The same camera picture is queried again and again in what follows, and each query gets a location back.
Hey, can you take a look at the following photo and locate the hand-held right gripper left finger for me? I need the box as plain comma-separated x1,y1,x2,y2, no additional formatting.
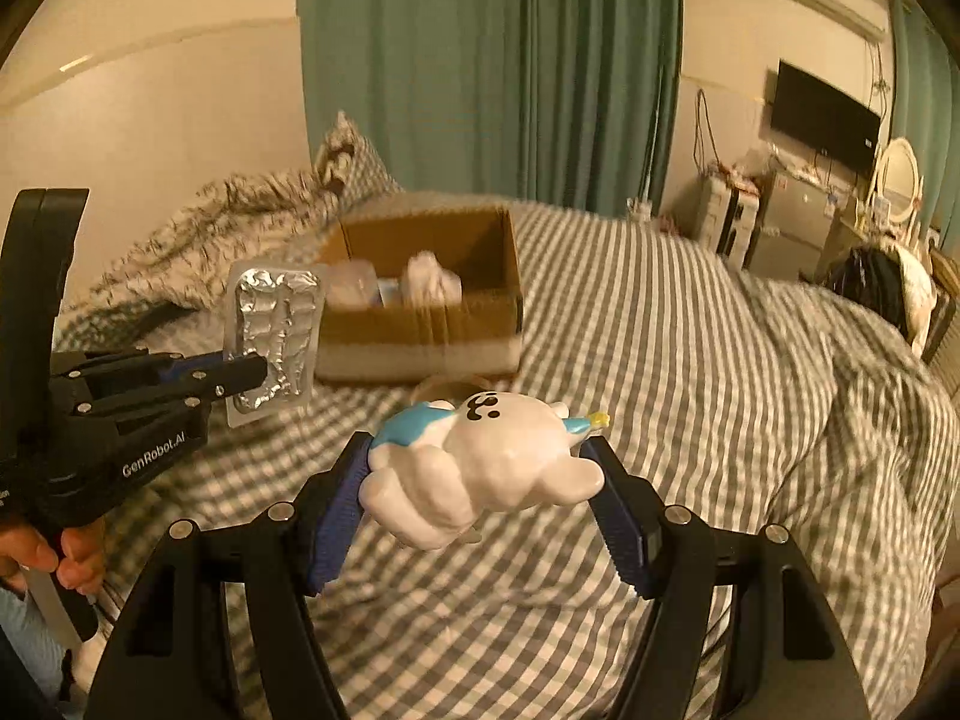
86,431,377,720

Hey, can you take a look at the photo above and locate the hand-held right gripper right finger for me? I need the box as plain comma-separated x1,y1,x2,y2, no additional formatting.
579,435,872,720

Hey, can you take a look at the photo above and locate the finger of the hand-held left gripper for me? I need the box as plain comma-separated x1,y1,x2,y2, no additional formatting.
79,355,269,430
51,349,227,400

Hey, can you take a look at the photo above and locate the silver pill blister pack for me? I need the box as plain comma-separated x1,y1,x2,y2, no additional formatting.
223,259,328,430

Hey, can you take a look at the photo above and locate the white and blue toy figure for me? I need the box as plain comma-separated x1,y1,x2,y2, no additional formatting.
358,390,611,551

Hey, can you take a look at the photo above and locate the brown cardboard box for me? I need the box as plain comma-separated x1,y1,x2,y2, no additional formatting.
313,206,524,385

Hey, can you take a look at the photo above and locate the person's left hand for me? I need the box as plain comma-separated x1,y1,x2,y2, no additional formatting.
0,519,107,595

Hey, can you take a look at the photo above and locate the fuzzy striped blanket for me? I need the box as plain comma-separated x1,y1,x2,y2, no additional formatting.
56,169,347,331

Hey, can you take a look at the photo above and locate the grey checked duvet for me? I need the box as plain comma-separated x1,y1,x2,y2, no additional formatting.
56,202,960,720

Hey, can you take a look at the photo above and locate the translucent white plastic container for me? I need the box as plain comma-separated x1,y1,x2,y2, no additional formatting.
326,260,377,308

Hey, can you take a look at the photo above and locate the white crumpled cloth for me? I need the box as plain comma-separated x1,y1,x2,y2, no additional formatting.
400,250,463,306

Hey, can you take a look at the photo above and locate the person's blue jeans leg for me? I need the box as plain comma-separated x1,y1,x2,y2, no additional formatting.
0,585,80,720

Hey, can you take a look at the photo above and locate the checked pillow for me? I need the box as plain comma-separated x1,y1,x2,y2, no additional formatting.
311,111,404,205

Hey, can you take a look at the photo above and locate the white and black appliance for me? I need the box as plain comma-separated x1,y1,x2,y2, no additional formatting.
694,169,767,269

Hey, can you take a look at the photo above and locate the chair with black cloth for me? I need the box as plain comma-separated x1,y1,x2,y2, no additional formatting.
821,238,940,362

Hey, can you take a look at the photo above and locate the grey mini fridge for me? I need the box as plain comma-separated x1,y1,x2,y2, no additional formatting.
748,169,847,280

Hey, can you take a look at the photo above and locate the wide green curtain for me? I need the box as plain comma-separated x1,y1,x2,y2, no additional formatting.
296,0,685,220

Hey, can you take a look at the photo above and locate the oval white vanity mirror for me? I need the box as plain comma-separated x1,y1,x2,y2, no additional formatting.
872,136,922,232

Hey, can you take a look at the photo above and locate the narrow green curtain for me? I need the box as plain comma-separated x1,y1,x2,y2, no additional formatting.
889,0,960,235

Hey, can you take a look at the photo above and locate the hanging wall cable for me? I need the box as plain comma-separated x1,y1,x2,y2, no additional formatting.
693,86,715,175

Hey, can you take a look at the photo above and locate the black wall television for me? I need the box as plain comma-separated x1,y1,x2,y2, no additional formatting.
772,58,883,170

